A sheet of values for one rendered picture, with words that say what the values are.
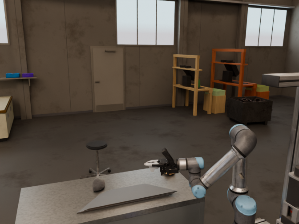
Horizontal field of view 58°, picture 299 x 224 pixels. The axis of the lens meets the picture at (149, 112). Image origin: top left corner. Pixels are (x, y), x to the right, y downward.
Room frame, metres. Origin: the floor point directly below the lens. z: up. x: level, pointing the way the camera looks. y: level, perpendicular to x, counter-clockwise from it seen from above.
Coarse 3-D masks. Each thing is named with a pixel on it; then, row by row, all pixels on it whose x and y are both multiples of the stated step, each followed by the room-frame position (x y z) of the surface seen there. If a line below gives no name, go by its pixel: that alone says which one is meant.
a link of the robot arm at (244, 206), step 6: (234, 198) 1.48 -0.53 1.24; (240, 198) 1.43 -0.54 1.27; (246, 198) 1.43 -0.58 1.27; (252, 198) 1.43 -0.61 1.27; (234, 204) 1.44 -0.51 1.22; (240, 204) 1.38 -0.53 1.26; (246, 204) 1.37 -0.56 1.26; (252, 204) 1.37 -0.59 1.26; (234, 210) 1.42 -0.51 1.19; (240, 210) 1.37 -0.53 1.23; (246, 210) 1.35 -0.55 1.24; (252, 210) 1.35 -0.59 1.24; (234, 216) 1.41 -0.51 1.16; (240, 216) 1.36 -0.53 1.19; (246, 216) 1.35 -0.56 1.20; (252, 216) 1.35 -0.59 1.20; (240, 222) 1.36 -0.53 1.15; (246, 222) 1.35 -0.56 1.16; (252, 222) 1.35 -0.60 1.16
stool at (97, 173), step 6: (90, 144) 4.04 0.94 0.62; (96, 144) 4.05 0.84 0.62; (102, 144) 4.05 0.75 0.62; (96, 150) 4.08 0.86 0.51; (96, 156) 4.08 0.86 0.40; (96, 162) 4.08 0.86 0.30; (90, 168) 4.29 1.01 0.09; (108, 168) 4.30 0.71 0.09; (96, 174) 4.08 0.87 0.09; (102, 174) 4.08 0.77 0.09
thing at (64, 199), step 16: (96, 176) 2.12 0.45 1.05; (112, 176) 2.12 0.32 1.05; (128, 176) 2.12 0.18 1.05; (144, 176) 2.12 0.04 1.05; (160, 176) 2.13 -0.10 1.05; (176, 176) 2.13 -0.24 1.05; (32, 192) 1.85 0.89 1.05; (48, 192) 1.85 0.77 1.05; (64, 192) 1.85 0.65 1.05; (80, 192) 1.86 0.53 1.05; (96, 192) 1.86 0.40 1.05; (176, 192) 1.86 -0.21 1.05; (32, 208) 1.64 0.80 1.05; (48, 208) 1.64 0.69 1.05; (64, 208) 1.64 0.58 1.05; (80, 208) 1.65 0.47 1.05; (112, 208) 1.65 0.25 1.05; (128, 208) 1.65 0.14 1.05; (144, 208) 1.65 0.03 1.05; (160, 208) 1.68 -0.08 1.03
